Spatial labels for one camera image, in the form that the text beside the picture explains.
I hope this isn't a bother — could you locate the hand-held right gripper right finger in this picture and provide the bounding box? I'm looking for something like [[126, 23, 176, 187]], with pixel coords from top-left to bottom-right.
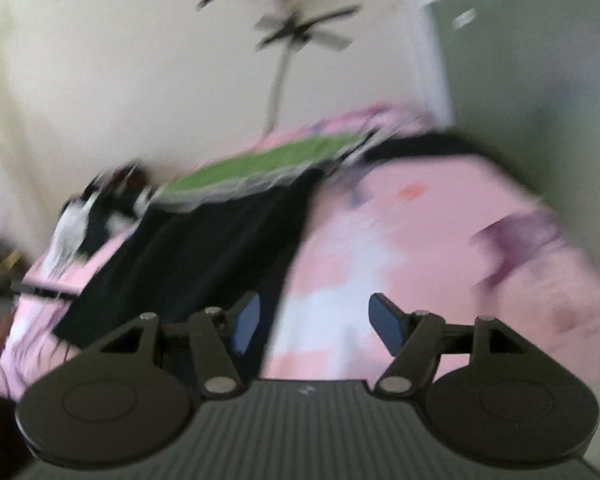
[[369, 294, 556, 397]]

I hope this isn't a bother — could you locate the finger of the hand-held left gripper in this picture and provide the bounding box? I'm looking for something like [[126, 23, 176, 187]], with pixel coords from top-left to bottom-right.
[[9, 281, 78, 302]]

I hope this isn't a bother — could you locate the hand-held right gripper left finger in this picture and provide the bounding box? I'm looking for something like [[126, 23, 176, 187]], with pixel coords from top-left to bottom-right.
[[87, 291, 261, 397]]

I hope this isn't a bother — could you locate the black garment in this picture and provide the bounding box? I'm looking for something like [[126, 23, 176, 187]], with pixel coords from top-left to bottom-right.
[[54, 167, 327, 352]]

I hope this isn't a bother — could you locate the green cloth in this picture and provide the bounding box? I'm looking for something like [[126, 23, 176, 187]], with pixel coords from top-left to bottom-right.
[[152, 132, 378, 212]]

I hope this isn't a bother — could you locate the black and white cloth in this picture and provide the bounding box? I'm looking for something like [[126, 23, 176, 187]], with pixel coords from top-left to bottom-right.
[[49, 161, 157, 267]]

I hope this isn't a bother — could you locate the pink floral bedsheet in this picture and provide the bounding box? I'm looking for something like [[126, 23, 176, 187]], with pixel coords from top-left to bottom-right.
[[0, 102, 600, 403]]

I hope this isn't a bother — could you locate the dark cloth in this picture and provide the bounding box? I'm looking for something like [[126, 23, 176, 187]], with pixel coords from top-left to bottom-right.
[[362, 131, 486, 163]]

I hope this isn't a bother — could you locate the grey cable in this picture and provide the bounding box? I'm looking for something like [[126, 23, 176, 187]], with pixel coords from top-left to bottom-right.
[[261, 45, 295, 137]]

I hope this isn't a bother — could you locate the black strip wall fixture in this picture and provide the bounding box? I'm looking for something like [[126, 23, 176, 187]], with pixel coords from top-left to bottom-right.
[[196, 0, 362, 52]]

